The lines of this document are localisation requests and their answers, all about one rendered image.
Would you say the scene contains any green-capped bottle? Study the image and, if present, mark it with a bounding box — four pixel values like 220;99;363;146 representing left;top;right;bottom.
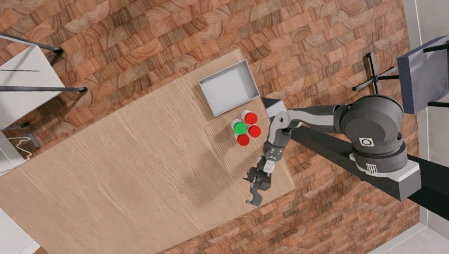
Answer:
231;119;246;135

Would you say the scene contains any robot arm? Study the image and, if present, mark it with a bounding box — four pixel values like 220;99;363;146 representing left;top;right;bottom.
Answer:
256;94;419;182

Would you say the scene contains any white bottle with red cap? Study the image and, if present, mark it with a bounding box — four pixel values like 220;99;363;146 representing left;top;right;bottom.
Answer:
245;123;261;138
241;110;257;125
235;133;249;146

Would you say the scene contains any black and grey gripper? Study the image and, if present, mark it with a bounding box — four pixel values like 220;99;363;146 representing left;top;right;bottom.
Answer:
243;167;272;206

